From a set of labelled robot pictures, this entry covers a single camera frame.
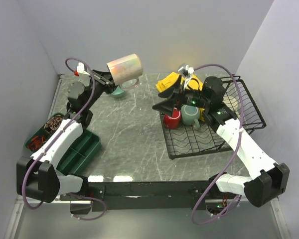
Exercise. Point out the yellow cloth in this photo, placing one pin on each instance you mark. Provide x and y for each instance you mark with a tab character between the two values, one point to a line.
195	86

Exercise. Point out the green glazed mug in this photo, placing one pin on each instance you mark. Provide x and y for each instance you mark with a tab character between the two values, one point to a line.
190	116

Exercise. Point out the red mug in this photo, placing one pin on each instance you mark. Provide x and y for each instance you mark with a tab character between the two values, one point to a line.
172	122

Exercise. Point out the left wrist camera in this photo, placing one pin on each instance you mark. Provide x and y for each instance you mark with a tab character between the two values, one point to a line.
81	69

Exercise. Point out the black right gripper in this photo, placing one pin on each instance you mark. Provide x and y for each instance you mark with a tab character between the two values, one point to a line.
167	106

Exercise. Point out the black front base bar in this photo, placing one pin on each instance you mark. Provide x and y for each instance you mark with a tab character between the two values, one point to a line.
100	196

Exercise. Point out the pink mug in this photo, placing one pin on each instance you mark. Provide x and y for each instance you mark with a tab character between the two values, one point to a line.
126	69

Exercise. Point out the green organizer tray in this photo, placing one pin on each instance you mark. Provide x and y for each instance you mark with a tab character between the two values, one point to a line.
80	153

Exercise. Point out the small teal cup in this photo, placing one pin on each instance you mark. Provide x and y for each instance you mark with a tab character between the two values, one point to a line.
118	93

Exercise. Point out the black wire dish rack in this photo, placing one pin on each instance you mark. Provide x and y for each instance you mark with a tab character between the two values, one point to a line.
185	141

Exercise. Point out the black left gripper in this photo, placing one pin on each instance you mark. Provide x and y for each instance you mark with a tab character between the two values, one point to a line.
105	79

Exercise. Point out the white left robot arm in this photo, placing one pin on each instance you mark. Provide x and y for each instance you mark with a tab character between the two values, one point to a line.
38	177

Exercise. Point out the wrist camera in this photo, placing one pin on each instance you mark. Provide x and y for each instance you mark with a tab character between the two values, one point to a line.
187	72
81	69

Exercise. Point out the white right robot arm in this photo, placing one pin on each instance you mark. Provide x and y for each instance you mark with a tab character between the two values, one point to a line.
267	179

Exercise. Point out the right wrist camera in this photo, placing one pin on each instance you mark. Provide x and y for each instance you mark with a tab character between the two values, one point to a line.
187	72

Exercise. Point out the yellow mug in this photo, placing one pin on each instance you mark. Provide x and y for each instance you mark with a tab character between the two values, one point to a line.
202	118

